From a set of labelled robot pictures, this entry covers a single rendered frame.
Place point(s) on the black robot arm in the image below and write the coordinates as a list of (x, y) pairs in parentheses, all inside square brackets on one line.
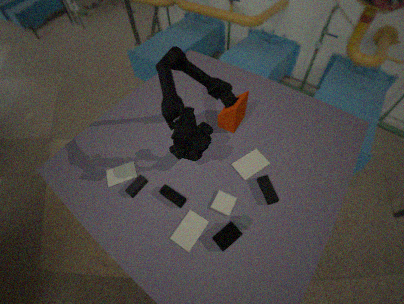
[(173, 107)]

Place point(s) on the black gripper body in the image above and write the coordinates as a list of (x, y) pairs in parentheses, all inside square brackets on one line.
[(203, 129)]

